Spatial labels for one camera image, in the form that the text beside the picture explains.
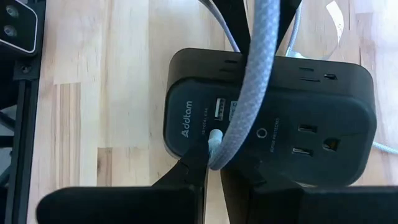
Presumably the black Addtam power cube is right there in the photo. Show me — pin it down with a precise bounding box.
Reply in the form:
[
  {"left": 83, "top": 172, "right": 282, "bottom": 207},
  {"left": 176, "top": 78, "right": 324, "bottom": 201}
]
[{"left": 162, "top": 47, "right": 378, "bottom": 188}]

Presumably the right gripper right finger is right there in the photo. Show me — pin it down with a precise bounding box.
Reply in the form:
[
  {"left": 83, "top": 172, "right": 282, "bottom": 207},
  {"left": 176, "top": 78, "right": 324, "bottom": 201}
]
[{"left": 220, "top": 167, "right": 398, "bottom": 224}]

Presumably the grey braided USB cable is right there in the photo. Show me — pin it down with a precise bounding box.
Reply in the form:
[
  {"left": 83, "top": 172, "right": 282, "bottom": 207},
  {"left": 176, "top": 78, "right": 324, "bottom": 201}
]
[{"left": 197, "top": 0, "right": 398, "bottom": 171}]

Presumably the black table-level camera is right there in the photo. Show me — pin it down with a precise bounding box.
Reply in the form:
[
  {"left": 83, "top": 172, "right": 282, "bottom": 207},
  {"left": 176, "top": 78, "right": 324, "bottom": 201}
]
[{"left": 0, "top": 0, "right": 39, "bottom": 54}]

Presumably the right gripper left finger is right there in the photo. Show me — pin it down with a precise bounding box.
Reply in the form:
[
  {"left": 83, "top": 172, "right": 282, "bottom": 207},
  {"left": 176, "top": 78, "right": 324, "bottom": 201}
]
[{"left": 36, "top": 141, "right": 210, "bottom": 224}]

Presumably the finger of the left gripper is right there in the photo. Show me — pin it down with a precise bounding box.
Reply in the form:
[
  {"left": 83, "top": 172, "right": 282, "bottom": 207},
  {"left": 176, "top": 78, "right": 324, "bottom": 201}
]
[
  {"left": 275, "top": 0, "right": 303, "bottom": 48},
  {"left": 212, "top": 0, "right": 252, "bottom": 62}
]

